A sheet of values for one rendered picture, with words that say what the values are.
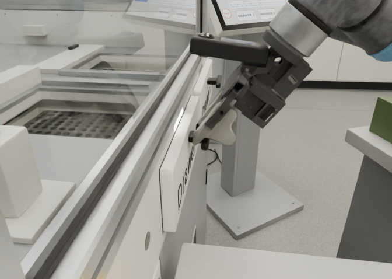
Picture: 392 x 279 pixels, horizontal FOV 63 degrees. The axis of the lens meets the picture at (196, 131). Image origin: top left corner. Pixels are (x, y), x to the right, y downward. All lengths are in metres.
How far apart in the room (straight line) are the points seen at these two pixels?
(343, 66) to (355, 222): 2.76
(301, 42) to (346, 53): 3.26
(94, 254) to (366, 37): 0.44
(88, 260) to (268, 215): 1.55
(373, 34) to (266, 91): 0.16
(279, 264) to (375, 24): 0.37
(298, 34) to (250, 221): 1.33
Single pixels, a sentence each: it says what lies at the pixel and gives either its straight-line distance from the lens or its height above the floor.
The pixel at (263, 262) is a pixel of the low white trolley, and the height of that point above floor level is 0.76.
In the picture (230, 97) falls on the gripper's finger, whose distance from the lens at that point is 0.47.
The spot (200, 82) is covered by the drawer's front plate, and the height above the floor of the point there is 0.93.
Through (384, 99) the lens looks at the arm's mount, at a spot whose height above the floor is 0.86.
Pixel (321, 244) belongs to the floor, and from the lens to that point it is 1.72.
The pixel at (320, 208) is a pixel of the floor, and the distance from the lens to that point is 1.93.
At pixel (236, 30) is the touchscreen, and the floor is 0.96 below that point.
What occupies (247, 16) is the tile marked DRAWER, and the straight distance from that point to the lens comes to 1.36.
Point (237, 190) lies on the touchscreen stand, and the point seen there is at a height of 0.07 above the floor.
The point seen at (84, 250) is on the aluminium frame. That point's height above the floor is 0.99.
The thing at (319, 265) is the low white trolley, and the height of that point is 0.76.
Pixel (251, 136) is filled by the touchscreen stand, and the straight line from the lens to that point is 1.69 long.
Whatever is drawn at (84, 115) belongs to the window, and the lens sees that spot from 0.25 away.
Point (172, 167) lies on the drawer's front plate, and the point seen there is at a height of 0.93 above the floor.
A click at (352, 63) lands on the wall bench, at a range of 3.77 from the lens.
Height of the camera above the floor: 1.16
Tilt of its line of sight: 27 degrees down
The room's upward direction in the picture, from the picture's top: straight up
